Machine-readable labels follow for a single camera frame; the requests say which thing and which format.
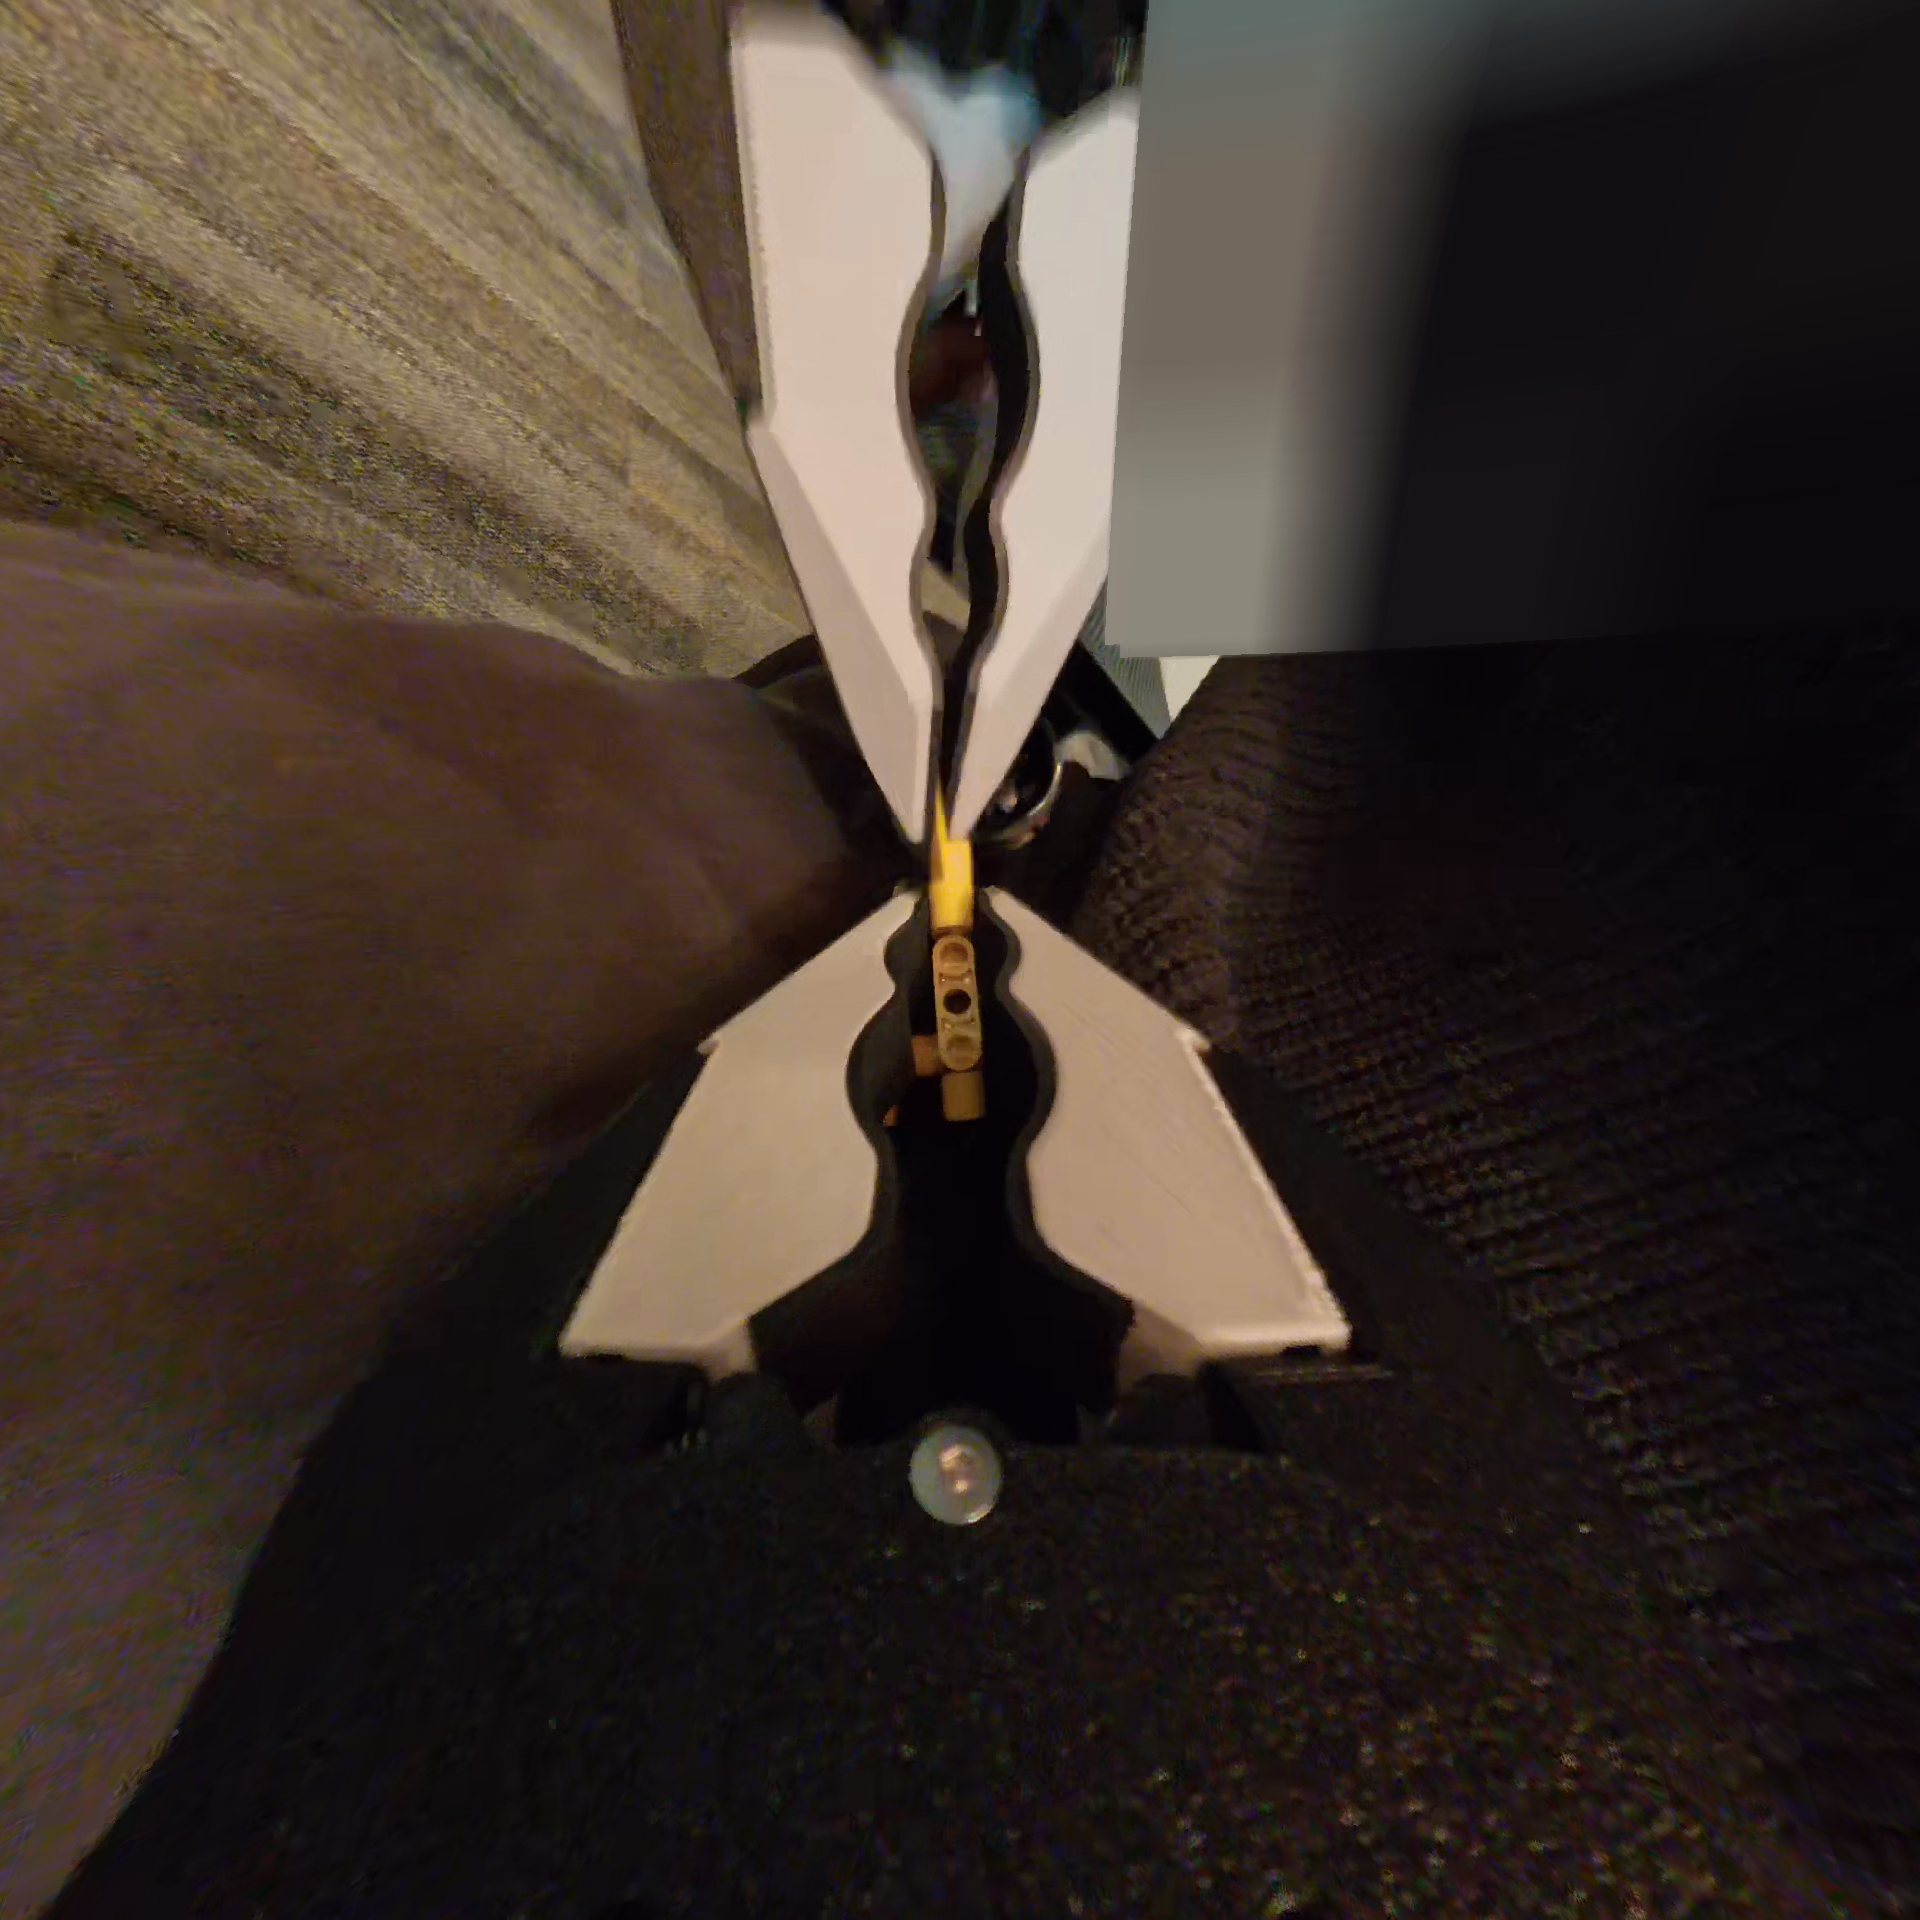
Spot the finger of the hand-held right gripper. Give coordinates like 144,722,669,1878
727,0,949,843
949,90,1145,836

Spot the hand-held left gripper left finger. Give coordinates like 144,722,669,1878
559,890,920,1377

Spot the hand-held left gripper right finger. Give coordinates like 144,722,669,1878
981,885,1352,1377

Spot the yellow technic beam piece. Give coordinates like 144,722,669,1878
884,682,1128,1123

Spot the dark knit sweater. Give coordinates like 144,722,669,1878
1072,623,1920,1651

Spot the person's trouser leg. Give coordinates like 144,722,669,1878
0,517,901,1920

